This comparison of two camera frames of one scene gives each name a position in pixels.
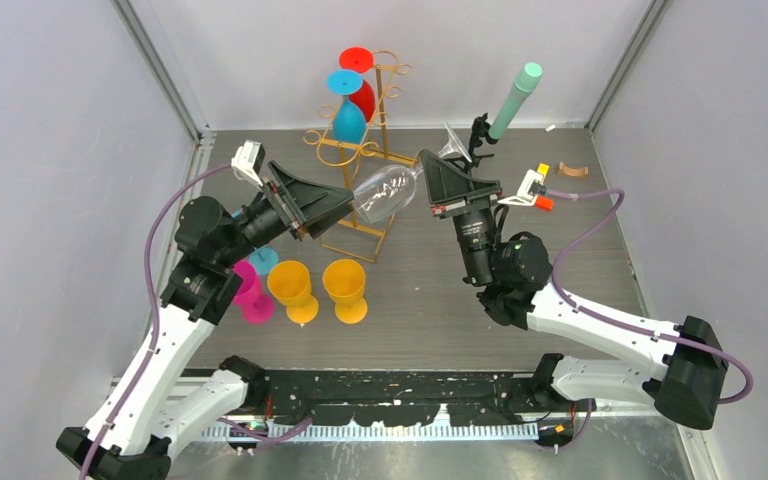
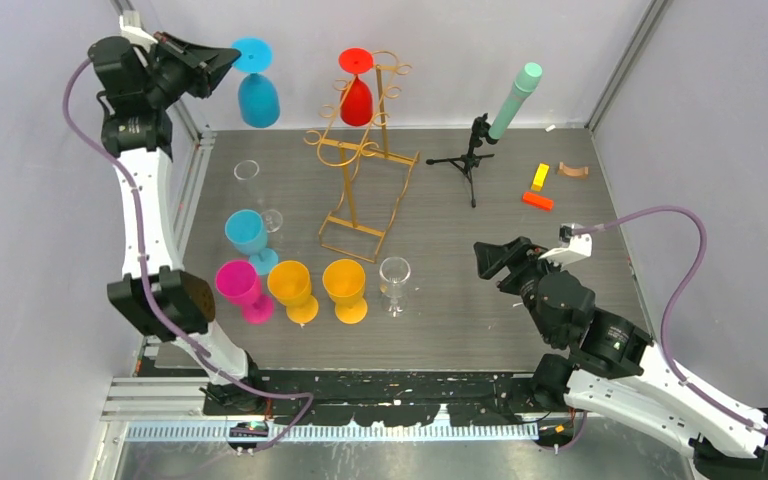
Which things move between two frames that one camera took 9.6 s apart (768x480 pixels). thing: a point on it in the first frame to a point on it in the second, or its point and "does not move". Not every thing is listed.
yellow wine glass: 289,282 does not move
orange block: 544,202 does not move
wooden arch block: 572,171 does not move
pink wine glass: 256,306 does not move
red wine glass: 360,59 does not move
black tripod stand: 480,133 does not move
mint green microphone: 524,84 does not move
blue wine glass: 349,121 to 258,94
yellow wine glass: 344,282 does not move
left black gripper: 317,207 to 215,61
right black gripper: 445,184 to 491,257
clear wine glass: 385,194 to 394,272
